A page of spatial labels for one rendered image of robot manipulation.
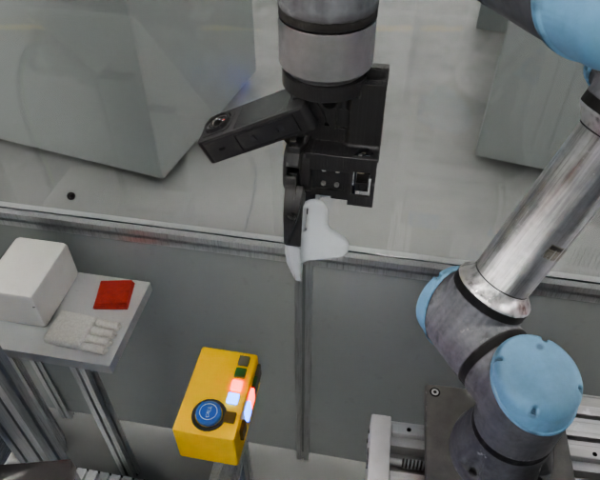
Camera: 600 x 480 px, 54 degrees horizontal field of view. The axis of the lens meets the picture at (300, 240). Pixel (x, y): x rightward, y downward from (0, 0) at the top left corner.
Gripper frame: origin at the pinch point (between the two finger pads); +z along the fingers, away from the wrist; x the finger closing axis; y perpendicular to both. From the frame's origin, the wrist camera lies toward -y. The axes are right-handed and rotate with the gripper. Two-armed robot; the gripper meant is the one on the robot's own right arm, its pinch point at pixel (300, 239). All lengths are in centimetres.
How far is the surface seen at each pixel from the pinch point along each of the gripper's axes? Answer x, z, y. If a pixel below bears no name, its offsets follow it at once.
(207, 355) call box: 10.6, 40.8, -18.0
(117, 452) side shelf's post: 29, 130, -62
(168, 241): 45, 50, -39
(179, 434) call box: -3.5, 41.9, -18.3
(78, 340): 22, 60, -52
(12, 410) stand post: 6, 65, -60
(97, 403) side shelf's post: 28, 99, -61
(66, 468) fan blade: -16.4, 28.9, -26.8
